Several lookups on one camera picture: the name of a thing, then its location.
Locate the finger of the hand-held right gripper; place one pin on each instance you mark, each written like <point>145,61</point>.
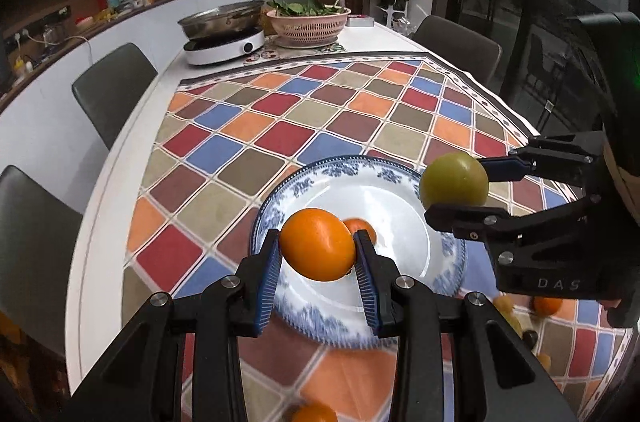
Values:
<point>502,168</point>
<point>475,222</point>

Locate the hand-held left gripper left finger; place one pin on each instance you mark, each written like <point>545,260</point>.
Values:
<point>265,287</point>

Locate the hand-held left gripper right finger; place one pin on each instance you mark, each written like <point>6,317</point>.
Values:
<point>369,287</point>

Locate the small orange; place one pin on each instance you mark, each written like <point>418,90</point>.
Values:
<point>357,224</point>

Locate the blue and white plate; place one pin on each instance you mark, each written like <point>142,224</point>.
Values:
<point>385,207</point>

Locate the grey dining chair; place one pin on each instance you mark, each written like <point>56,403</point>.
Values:
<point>115,92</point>
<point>35,252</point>
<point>455,47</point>

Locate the checkered colourful tablecloth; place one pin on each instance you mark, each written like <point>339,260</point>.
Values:
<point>300,117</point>

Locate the small flat box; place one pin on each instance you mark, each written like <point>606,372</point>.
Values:
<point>361,21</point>

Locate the white induction cooker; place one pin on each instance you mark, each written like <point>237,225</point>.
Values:
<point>220,52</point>

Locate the pink plastic basket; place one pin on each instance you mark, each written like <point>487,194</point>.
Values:
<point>305,30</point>

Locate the green leafy vegetables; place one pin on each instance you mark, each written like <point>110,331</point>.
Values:
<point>300,8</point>

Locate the steel pot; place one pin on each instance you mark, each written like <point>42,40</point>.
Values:
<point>220,20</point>

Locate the yellow bottle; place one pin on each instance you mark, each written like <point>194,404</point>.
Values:
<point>18,67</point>

